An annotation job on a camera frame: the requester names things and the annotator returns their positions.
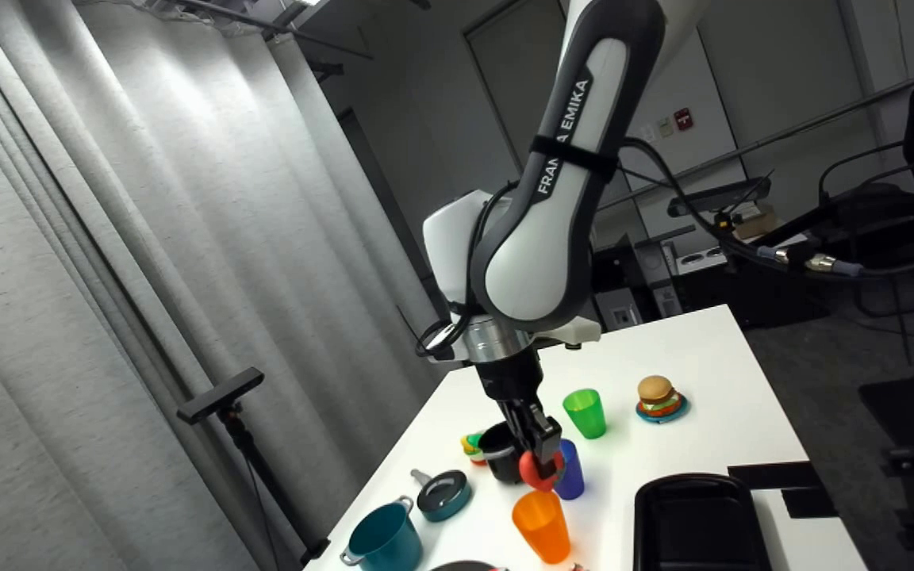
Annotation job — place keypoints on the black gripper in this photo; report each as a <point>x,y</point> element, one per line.
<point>512,381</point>

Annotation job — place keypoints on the red plush toy green leaf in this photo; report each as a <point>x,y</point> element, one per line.
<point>539,476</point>

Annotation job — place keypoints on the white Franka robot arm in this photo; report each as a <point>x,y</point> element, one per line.
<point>546,210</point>

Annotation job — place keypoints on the black toy pot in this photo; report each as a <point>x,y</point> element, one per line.
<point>497,454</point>

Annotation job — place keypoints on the blue plastic cup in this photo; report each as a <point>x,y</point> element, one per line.
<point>573,476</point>

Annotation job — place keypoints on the green plastic cup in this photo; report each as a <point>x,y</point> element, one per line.
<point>586,412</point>

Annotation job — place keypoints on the yellow green toy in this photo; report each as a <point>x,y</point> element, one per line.
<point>470,446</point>

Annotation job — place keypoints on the orange plastic cup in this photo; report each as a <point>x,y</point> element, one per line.
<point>543,523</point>

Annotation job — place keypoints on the dark teal toy pan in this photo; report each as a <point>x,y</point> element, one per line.
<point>447,497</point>

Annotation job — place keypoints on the toy burger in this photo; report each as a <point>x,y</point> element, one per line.
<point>657,394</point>

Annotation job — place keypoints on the teal toy pot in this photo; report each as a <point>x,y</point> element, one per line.
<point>385,539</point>

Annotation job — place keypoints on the small teal plate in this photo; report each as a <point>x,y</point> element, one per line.
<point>679,412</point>

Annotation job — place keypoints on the grey-blue plate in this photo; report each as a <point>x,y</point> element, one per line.
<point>466,564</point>

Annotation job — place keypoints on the black plastic tray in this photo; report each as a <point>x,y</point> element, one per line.
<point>701,523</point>

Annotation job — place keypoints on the black tape patch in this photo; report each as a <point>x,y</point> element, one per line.
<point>796,488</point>

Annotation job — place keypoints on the grey curtain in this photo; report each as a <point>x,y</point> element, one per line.
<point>159,265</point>

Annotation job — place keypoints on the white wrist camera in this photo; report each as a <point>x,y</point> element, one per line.
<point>573,335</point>

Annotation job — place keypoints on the black camera tripod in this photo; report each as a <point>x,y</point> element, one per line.
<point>223,398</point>

